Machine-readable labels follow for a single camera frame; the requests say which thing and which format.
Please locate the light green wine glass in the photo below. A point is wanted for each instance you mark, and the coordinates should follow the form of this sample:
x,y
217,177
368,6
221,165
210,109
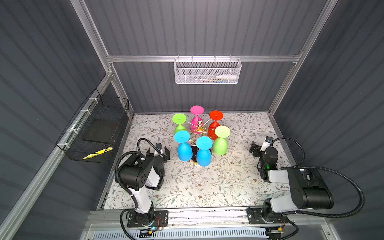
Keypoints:
x,y
220,146

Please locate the floral table mat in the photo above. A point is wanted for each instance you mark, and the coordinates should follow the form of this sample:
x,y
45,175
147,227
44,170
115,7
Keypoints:
x,y
230,180

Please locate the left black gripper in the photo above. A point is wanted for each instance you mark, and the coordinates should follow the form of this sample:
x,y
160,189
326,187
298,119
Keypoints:
x,y
159,154

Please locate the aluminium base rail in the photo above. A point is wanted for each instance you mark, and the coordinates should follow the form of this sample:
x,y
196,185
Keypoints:
x,y
213,223

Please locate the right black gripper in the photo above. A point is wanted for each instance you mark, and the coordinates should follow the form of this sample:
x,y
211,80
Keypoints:
x,y
258,149

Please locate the blue wine glass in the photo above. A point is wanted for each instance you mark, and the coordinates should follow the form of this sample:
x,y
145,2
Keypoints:
x,y
185,152
204,155

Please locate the white marker in basket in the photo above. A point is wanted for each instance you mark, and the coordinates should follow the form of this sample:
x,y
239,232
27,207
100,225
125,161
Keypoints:
x,y
226,77

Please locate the blue wine glass front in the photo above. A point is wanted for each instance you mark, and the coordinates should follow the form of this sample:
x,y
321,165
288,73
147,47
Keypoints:
x,y
204,155

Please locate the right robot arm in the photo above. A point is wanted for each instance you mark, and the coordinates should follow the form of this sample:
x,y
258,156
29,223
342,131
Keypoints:
x,y
307,187

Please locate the white wire mesh basket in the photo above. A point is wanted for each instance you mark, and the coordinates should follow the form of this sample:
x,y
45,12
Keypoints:
x,y
203,70

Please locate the red wine glass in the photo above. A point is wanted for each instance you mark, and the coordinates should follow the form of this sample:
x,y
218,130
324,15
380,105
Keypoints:
x,y
215,116

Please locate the black wire basket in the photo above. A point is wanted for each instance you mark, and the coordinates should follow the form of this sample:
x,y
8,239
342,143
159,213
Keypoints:
x,y
97,130

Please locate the blue wine glass left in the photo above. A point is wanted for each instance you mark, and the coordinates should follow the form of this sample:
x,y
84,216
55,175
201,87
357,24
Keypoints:
x,y
185,152

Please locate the pink wine glass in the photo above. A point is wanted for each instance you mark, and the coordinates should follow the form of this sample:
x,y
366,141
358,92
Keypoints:
x,y
196,110

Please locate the gold wine glass rack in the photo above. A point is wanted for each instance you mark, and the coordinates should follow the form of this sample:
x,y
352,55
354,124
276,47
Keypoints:
x,y
203,128

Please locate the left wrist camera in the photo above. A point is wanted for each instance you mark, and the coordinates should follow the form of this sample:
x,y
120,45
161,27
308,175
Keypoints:
x,y
159,148

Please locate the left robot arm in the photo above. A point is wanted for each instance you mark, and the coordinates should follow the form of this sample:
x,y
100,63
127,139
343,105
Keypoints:
x,y
136,173

